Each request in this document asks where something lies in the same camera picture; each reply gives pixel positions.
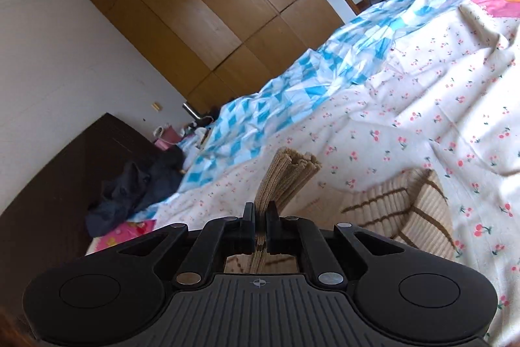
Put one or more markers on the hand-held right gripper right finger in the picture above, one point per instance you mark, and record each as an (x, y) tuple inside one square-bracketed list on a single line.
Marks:
[(271, 227)]

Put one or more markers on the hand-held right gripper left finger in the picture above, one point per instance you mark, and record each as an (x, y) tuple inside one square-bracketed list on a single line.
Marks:
[(249, 227)]

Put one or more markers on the beige striped knit sweater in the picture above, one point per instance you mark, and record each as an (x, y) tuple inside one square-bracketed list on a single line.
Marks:
[(422, 208)]

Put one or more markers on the dark crumpled jacket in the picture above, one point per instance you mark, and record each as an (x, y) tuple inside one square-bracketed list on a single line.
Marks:
[(134, 192)]

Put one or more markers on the pink basket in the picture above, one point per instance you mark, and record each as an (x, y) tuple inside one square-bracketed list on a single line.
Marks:
[(168, 137)]

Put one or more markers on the pink printed pillow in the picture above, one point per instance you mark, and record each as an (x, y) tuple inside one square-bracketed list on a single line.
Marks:
[(122, 233)]

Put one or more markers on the blue checkered bed sheet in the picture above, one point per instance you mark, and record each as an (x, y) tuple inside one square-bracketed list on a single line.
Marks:
[(284, 95)]

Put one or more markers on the cherry print white blanket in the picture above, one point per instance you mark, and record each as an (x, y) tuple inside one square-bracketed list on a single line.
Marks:
[(406, 107)]

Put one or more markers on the dark brown headboard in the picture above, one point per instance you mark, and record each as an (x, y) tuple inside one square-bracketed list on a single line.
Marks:
[(61, 176)]

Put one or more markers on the wooden wardrobe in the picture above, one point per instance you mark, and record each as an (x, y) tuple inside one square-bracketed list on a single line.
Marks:
[(203, 5)]

